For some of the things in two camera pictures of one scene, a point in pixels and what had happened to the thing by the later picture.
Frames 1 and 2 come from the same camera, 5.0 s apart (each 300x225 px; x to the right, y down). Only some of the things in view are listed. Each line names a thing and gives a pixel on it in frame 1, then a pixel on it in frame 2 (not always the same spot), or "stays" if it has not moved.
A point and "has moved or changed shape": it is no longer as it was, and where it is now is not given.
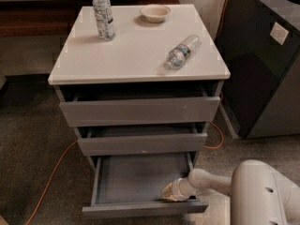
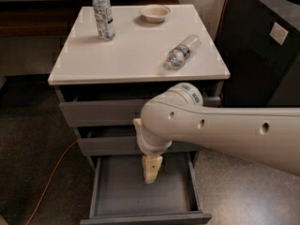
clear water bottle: [177, 56] stays
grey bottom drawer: [133, 184] has moved or changed shape
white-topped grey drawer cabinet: [143, 101] stays
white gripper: [179, 189] -> [150, 148]
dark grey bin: [259, 37] stays
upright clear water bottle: [102, 7] stays
